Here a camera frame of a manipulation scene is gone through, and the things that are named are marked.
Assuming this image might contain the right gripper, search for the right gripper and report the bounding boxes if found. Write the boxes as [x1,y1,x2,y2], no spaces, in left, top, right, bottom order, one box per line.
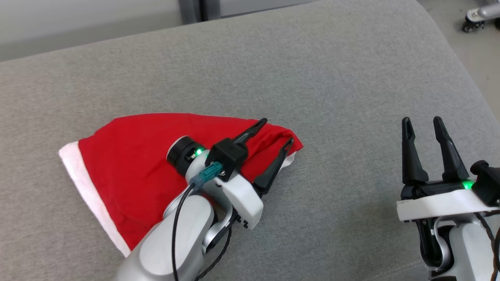
[396,116,500,223]

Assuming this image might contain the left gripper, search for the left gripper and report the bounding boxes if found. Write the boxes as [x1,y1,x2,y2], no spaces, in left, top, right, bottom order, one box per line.
[166,118,295,230]

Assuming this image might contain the red Bulls shorts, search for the red Bulls shorts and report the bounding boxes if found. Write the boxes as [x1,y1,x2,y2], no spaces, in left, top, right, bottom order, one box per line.
[59,113,304,258]

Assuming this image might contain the silver leg with black caster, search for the silver leg with black caster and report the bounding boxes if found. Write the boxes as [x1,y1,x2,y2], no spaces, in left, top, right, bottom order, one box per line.
[462,4,500,33]

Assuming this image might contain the left cable with teal connector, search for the left cable with teal connector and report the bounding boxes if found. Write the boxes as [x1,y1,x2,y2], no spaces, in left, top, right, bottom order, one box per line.
[171,162,224,281]

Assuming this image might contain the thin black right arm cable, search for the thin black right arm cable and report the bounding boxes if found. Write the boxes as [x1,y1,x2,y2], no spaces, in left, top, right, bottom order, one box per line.
[475,213,500,281]

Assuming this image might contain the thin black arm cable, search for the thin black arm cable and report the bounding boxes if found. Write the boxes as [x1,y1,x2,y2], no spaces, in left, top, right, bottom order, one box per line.
[195,224,234,281]
[475,213,500,281]

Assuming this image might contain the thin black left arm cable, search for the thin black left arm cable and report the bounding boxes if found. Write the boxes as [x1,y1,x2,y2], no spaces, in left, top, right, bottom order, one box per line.
[195,224,234,281]

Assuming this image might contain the grey wall partition post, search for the grey wall partition post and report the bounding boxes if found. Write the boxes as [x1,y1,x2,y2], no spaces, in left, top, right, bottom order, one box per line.
[179,0,222,25]

